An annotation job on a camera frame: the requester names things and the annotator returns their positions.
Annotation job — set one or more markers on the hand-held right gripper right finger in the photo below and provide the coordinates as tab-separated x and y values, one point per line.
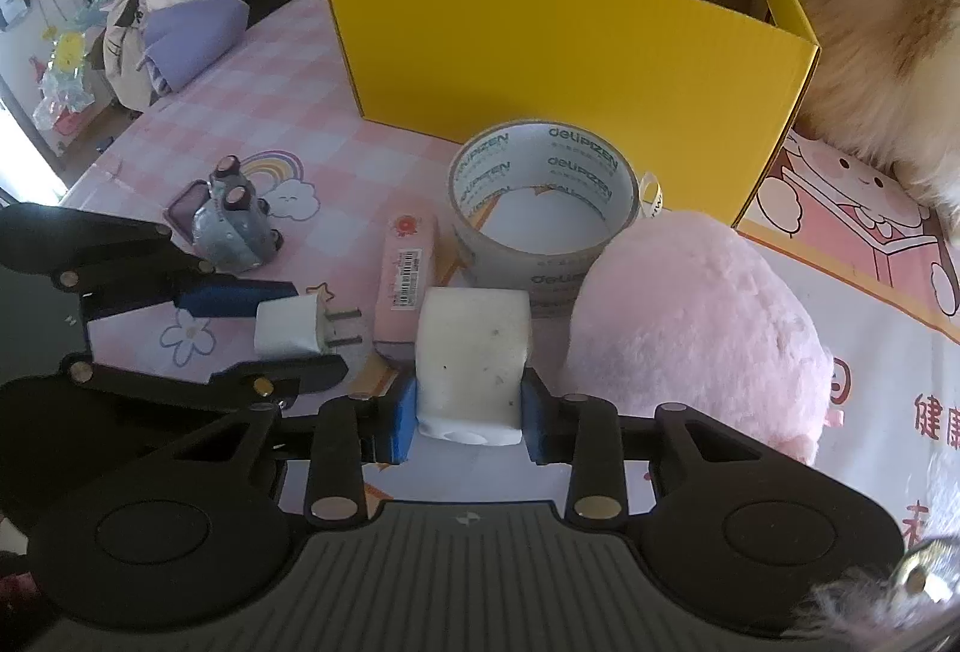
536	423

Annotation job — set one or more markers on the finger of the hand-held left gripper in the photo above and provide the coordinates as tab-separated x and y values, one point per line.
300	376
225	301

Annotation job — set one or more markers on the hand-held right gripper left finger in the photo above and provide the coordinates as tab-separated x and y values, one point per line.
401	423

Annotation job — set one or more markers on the white square power adapter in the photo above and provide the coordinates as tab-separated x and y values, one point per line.
285	326

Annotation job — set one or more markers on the grey purple toy figure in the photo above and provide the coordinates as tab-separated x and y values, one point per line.
225	232

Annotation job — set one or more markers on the white foam block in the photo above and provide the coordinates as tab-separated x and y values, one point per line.
472	359

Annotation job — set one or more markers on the pink plush pig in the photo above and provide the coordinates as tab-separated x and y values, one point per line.
675	322

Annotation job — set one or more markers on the yellow cardboard box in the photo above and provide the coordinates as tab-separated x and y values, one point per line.
562	60

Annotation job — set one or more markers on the pink eraser pack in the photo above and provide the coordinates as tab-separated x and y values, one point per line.
405	262

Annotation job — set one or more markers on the pink checked printed tablecloth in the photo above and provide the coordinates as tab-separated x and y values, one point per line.
300	120

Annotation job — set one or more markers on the purple sweatshirt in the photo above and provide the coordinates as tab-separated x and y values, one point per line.
191	41

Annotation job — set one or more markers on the clear packing tape roll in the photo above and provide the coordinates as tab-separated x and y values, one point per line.
525	161

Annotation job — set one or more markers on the colourful plastic bags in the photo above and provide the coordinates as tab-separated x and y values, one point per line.
64	60

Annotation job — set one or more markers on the grey fluffy charm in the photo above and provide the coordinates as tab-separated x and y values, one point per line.
926	569

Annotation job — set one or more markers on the orange and white cat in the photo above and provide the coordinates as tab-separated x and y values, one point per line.
877	22

